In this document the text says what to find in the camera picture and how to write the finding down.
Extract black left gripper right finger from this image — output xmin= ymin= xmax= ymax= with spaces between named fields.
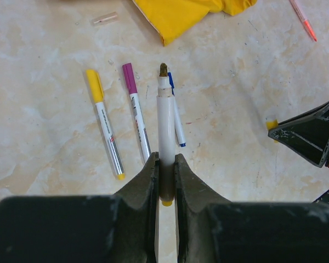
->
xmin=174 ymin=154 xmax=329 ymax=262

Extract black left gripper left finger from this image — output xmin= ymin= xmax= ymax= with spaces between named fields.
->
xmin=0 ymin=153 xmax=159 ymax=262

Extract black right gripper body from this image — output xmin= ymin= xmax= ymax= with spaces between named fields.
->
xmin=268 ymin=101 xmax=329 ymax=169

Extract small yellow pen cap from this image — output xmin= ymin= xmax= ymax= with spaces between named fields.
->
xmin=265 ymin=115 xmax=279 ymax=131

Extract white purple-end pen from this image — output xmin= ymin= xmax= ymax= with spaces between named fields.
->
xmin=122 ymin=62 xmax=151 ymax=165

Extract white blue-end pen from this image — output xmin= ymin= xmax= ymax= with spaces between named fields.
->
xmin=174 ymin=99 xmax=186 ymax=147

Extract orange pink highlighter pen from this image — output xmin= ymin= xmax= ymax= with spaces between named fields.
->
xmin=289 ymin=0 xmax=317 ymax=42

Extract white yellow whiteboard marker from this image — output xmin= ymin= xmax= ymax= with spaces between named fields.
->
xmin=85 ymin=69 xmax=126 ymax=181

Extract thin white yellow-end pen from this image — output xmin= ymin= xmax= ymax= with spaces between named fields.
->
xmin=157 ymin=63 xmax=175 ymax=207

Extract yellow marker cap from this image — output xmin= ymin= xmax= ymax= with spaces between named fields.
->
xmin=86 ymin=69 xmax=104 ymax=103

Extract purple marker cap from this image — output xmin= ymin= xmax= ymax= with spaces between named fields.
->
xmin=122 ymin=63 xmax=138 ymax=94

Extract small blue pen cap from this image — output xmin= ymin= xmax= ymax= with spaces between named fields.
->
xmin=168 ymin=72 xmax=175 ymax=96

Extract clear pen cap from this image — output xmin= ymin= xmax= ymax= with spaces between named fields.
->
xmin=90 ymin=12 xmax=118 ymax=26

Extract yellow folded t-shirt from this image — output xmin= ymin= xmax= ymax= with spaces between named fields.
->
xmin=133 ymin=0 xmax=257 ymax=46

